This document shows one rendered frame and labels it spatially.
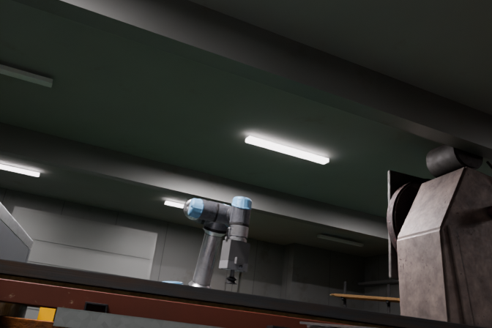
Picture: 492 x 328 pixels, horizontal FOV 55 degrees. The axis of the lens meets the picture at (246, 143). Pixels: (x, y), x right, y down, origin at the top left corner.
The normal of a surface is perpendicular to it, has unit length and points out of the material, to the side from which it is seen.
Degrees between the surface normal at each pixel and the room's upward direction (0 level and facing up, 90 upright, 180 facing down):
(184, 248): 90
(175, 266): 90
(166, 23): 90
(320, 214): 90
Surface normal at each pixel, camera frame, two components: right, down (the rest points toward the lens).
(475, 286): 0.35, -0.33
